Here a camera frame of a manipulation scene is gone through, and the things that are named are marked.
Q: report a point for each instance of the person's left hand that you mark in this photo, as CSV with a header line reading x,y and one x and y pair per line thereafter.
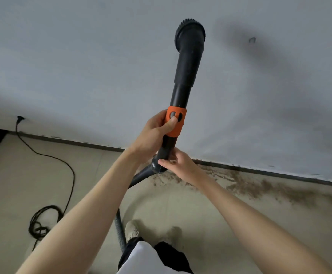
x,y
151,136

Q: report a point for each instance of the person's right hand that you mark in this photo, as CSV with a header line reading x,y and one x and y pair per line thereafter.
x,y
183,168

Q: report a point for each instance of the brown dirt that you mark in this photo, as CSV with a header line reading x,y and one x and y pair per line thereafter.
x,y
268,188

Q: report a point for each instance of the person's right forearm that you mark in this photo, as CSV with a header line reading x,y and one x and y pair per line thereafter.
x,y
263,234

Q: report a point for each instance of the person's left forearm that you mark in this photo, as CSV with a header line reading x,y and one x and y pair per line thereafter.
x,y
80,222

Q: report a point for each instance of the person's left shoe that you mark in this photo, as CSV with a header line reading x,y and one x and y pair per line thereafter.
x,y
131,229

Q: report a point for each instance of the black baseboard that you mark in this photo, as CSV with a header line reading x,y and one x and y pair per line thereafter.
x,y
268,172

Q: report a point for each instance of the black trousers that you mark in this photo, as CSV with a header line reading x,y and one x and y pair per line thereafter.
x,y
171,256

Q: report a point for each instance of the white shirt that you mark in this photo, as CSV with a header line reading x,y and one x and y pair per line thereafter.
x,y
143,259

